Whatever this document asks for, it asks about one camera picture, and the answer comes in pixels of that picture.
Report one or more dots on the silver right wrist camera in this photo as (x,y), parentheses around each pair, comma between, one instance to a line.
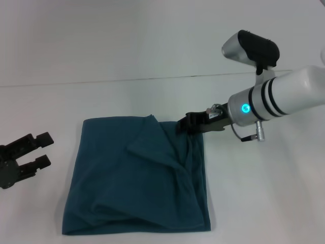
(251,50)

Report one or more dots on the teal FREE print t-shirt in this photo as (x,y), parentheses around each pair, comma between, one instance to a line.
(139,178)

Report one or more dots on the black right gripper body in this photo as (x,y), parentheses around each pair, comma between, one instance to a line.
(213,122)

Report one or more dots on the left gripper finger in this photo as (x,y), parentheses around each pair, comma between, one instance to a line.
(44,139)
(41,162)

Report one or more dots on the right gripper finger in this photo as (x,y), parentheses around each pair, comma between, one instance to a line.
(184,125)

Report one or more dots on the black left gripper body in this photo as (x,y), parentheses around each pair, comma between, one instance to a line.
(8,172)

